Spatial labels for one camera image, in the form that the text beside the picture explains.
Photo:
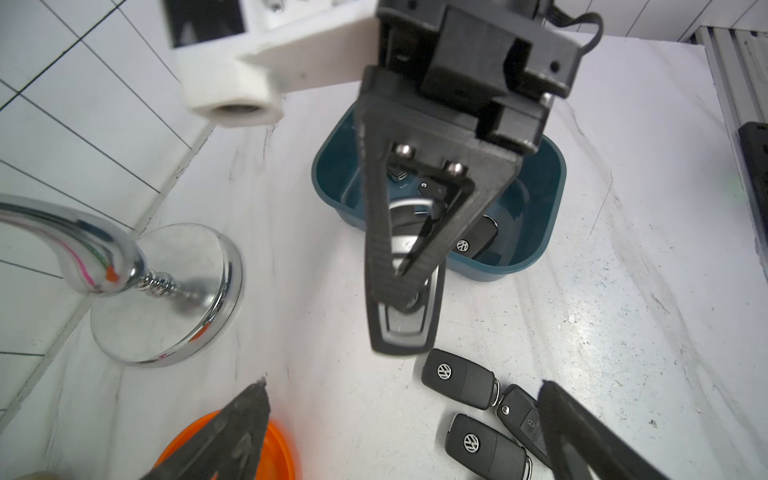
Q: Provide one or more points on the black VW flip key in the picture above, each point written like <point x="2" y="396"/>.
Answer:
<point x="478" y="238"/>
<point x="460" y="379"/>
<point x="485" y="451"/>

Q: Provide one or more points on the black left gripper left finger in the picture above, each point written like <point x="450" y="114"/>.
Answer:
<point x="228" y="447"/>

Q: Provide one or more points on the silver metal cup rack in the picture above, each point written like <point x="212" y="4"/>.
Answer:
<point x="158" y="299"/>

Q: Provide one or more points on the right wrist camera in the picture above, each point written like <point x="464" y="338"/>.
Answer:
<point x="237" y="59"/>

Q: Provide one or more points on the black chrome smart key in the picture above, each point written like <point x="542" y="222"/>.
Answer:
<point x="410" y="327"/>

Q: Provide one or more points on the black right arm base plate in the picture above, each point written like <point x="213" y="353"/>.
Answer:
<point x="753" y="141"/>

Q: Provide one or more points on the black flip key buttons up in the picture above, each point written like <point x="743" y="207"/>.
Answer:
<point x="518" y="412"/>

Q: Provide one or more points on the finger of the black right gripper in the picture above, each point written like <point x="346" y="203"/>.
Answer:
<point x="427" y="177"/>

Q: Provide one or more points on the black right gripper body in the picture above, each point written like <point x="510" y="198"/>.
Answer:
<point x="491" y="60"/>

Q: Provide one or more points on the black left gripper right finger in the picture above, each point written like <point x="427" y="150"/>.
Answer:
<point x="580" y="446"/>

